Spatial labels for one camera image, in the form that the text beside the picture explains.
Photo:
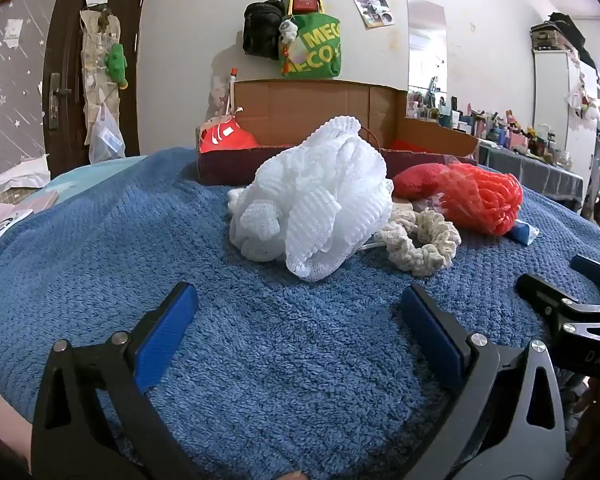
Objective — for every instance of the red cloth with white marks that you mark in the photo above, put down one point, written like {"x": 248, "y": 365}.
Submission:
{"x": 225, "y": 137}

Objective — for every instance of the wall mirror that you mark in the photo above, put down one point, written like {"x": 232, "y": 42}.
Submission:
{"x": 426, "y": 50}

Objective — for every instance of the white box with round print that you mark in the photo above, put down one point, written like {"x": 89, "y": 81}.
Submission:
{"x": 5, "y": 227}

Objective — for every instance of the white plush bag charm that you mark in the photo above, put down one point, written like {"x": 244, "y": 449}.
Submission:
{"x": 288, "y": 30}

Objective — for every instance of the black backpack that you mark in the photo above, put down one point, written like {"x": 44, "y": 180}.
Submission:
{"x": 262, "y": 30}

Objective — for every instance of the dark bags on wardrobe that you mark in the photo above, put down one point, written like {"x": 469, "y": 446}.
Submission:
{"x": 565, "y": 30}

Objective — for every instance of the cream crochet scrunchie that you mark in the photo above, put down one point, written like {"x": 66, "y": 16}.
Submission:
{"x": 442, "y": 232}

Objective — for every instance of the red foam mesh net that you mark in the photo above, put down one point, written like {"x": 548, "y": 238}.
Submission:
{"x": 485, "y": 195}

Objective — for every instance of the cluttered side table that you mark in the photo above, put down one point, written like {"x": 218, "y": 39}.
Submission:
{"x": 500, "y": 130}

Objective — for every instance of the white stick with red cap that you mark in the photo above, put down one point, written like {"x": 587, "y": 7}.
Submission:
{"x": 232, "y": 90}

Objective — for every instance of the beige hanging door organiser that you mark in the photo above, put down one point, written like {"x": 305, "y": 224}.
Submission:
{"x": 92, "y": 50}

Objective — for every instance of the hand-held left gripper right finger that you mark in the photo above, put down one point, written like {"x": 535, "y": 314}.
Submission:
{"x": 432, "y": 337}

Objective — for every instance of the brown cardboard box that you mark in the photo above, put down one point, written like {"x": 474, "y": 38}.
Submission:
{"x": 305, "y": 105}

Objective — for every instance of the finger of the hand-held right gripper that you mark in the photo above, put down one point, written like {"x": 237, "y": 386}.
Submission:
{"x": 545, "y": 292}
{"x": 595, "y": 267}

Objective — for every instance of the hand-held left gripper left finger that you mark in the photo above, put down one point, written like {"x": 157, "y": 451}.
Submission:
{"x": 165, "y": 332}

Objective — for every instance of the blue fleece blanket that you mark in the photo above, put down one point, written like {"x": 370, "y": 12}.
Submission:
{"x": 280, "y": 360}

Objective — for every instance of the hanging plush on wardrobe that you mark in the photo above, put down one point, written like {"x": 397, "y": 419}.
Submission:
{"x": 587, "y": 97}

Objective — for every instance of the dark brown door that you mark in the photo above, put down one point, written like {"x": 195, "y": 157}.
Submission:
{"x": 70, "y": 35}

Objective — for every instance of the white wall switch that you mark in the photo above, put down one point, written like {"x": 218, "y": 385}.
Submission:
{"x": 12, "y": 32}

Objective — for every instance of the white mesh bath sponge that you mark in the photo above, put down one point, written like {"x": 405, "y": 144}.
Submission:
{"x": 315, "y": 195}

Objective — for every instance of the blue and white packet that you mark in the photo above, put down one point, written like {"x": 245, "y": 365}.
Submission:
{"x": 522, "y": 232}

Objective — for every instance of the white paper sheet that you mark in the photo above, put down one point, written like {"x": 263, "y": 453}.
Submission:
{"x": 15, "y": 180}

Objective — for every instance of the pale pink plush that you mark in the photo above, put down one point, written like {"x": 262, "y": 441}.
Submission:
{"x": 219, "y": 95}

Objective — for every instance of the clear plastic bag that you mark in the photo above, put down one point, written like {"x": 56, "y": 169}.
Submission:
{"x": 107, "y": 140}

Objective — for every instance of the red knitted plush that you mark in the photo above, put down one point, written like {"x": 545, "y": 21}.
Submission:
{"x": 415, "y": 180}

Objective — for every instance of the person's left leg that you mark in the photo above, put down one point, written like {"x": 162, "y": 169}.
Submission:
{"x": 0, "y": 425}

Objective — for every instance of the green plush toy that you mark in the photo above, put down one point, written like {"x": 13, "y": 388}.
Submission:
{"x": 116, "y": 62}

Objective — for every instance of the photo wall poster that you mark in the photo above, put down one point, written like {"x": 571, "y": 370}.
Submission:
{"x": 372, "y": 5}

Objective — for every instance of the table with dark cloth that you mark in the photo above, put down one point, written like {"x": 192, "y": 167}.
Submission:
{"x": 530, "y": 170}

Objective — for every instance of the light blue bed sheet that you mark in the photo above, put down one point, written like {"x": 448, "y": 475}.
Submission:
{"x": 80, "y": 180}

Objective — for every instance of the green tote bag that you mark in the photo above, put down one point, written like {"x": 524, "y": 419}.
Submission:
{"x": 315, "y": 55}

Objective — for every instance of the white wardrobe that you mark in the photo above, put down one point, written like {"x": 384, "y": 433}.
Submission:
{"x": 555, "y": 95}

